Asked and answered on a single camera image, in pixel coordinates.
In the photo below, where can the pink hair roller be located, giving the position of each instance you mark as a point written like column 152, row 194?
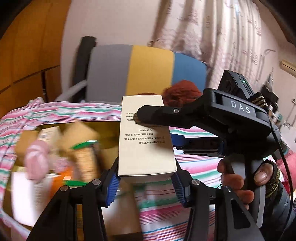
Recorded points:
column 40, row 159

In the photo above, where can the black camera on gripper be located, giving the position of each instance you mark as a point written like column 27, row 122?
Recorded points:
column 236, row 84

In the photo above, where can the yellow green snack packet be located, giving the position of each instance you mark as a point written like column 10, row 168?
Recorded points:
column 85, row 156

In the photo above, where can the cream cardboard box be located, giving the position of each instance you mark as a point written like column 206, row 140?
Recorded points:
column 145, row 151

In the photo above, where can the pink striped tablecloth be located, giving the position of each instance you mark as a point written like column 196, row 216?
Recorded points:
column 161, row 216

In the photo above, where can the right hand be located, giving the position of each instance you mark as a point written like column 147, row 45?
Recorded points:
column 236, row 182

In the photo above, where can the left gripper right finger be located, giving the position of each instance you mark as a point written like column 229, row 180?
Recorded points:
column 192, row 194

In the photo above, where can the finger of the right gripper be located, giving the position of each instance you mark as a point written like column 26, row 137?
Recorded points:
column 184, row 117
column 204, row 146

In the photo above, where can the patterned curtain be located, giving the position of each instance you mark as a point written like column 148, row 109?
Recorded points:
column 242, row 36

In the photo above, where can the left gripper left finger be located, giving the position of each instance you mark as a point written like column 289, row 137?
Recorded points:
column 99, row 193

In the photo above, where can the dark red jacket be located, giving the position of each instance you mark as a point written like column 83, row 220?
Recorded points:
column 176, row 95

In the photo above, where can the white printed sachet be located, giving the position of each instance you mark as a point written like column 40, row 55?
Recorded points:
column 28, row 198

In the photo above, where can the grey yellow blue chair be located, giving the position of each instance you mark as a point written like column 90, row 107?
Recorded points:
column 106, row 73

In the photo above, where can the orange snack packet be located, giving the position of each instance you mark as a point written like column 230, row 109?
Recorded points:
column 61, row 179

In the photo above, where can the gold tray box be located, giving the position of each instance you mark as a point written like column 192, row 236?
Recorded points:
column 121, row 218

